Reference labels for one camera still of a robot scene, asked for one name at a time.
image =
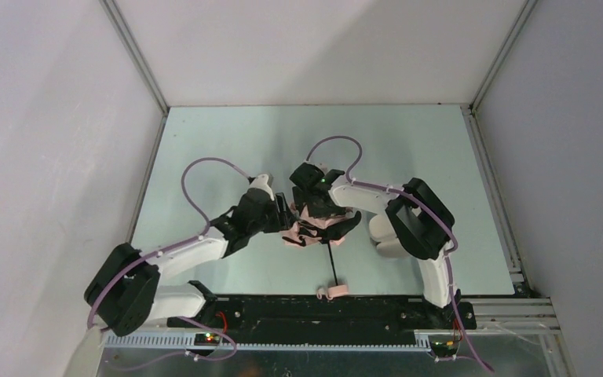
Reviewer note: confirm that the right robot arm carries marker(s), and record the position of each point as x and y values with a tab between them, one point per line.
406	220

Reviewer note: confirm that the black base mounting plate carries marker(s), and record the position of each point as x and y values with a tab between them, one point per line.
304	320

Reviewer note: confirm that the controller board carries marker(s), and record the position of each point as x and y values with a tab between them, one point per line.
207	339
444	351

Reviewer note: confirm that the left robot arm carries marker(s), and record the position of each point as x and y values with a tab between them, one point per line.
132	288

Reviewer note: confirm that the aluminium frame rail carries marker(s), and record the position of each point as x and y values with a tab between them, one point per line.
494	316

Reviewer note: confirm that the left controller board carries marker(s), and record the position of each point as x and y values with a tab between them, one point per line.
207	339

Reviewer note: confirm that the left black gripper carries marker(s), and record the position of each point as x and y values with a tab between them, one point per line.
282	211

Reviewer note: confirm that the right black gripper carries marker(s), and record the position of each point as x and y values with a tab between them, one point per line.
325	212

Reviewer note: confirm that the right controller board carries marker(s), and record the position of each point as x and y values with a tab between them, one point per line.
444	351

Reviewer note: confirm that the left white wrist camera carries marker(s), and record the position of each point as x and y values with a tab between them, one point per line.
263	182

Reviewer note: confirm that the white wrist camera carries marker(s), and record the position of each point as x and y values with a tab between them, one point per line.
263	182
330	175

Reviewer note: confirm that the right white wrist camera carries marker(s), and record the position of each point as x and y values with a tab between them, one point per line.
330	175

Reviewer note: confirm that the pink folding umbrella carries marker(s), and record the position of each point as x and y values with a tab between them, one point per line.
331	231

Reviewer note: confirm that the white oval storage case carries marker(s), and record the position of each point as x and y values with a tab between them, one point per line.
383	235

